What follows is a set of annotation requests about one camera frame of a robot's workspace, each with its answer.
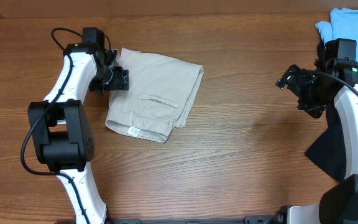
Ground beige khaki shorts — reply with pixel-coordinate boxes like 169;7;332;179
105;49;204;142

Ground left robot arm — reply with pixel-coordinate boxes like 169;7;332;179
21;27;129;223

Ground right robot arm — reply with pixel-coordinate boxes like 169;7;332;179
272;39;358;223

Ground black garment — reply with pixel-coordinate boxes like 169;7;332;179
305;40;347;183

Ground light blue shirt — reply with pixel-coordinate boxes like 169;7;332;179
315;7;358;62

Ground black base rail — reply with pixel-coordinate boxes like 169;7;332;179
106;215;273;224

